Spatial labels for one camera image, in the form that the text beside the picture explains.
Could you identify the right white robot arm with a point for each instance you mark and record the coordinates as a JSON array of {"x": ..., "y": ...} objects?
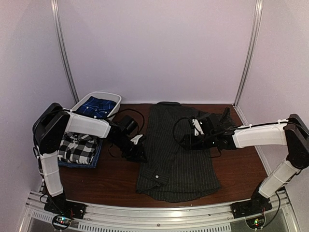
[{"x": 290, "y": 132}]

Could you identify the black white checkered folded shirt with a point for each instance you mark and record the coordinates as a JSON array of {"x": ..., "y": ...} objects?
[{"x": 77, "y": 148}]

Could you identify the white plastic basket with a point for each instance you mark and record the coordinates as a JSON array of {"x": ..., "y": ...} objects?
[{"x": 102, "y": 95}]

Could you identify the left aluminium corner post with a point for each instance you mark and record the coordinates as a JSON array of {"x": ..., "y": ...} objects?
[{"x": 62, "y": 49}]

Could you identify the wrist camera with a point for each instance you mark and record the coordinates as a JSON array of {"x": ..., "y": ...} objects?
[
  {"x": 138, "y": 139},
  {"x": 197, "y": 128}
]

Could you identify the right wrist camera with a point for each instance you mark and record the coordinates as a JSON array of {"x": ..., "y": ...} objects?
[{"x": 197, "y": 128}]

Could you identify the blue plaid shirt in basket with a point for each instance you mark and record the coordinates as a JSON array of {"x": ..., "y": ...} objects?
[{"x": 96, "y": 108}]

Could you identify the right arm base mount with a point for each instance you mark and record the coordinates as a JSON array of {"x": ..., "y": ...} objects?
[{"x": 257, "y": 204}]

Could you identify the dark grey pinstriped shirt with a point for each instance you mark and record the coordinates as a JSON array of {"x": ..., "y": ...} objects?
[{"x": 172, "y": 173}]

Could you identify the right aluminium corner post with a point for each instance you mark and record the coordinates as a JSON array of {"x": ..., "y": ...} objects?
[{"x": 257, "y": 18}]

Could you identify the front aluminium rail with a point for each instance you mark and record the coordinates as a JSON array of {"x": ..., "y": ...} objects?
[{"x": 206, "y": 218}]

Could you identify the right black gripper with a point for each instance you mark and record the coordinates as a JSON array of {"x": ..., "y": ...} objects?
[{"x": 189, "y": 143}]

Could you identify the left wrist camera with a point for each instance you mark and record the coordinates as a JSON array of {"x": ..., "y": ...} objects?
[{"x": 138, "y": 139}]

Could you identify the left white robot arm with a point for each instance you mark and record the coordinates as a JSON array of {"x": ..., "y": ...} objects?
[{"x": 49, "y": 129}]

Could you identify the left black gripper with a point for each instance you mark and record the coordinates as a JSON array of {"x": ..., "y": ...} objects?
[{"x": 136, "y": 155}]

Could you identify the aluminium corner post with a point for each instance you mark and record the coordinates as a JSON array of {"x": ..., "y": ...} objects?
[
  {"x": 62, "y": 49},
  {"x": 257, "y": 18}
]

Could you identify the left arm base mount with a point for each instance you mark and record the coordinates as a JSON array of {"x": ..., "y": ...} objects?
[{"x": 61, "y": 206}]

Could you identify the blue folded shirt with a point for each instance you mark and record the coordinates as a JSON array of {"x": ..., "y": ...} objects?
[{"x": 85, "y": 166}]

